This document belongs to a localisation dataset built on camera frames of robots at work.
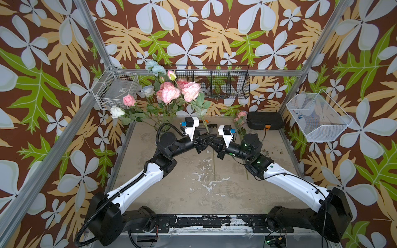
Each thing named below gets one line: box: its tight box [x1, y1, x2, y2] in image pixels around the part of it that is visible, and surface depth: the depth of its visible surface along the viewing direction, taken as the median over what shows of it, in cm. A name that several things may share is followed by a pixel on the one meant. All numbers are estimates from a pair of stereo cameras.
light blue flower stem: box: [144, 59, 167, 77], surface depth 83 cm
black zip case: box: [246, 111, 284, 131], surface depth 116 cm
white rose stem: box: [110, 105, 137, 126], surface depth 67 cm
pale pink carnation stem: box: [155, 70, 211, 134], surface depth 53 cm
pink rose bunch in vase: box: [132, 81, 172, 126], surface depth 80 cm
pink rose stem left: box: [123, 94, 153, 119], surface depth 68 cm
